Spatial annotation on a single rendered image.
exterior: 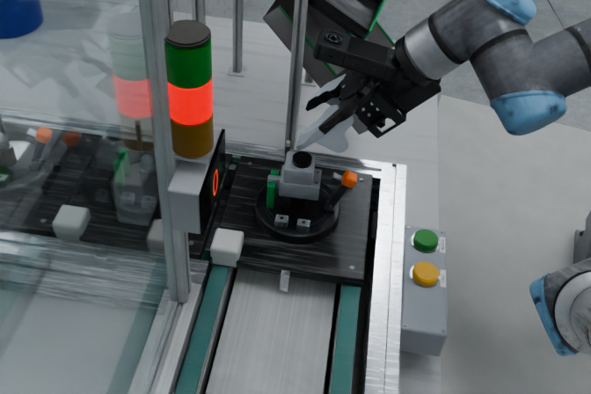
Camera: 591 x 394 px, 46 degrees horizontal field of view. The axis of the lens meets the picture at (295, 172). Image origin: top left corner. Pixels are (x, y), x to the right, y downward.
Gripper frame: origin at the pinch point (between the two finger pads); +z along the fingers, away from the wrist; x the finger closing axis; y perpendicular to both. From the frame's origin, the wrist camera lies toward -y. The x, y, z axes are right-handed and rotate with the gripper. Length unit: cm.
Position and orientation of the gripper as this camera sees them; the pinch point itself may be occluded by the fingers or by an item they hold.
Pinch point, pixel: (302, 121)
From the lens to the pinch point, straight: 101.9
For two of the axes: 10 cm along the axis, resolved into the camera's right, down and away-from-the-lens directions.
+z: -6.9, 4.5, 5.7
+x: 1.6, -6.7, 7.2
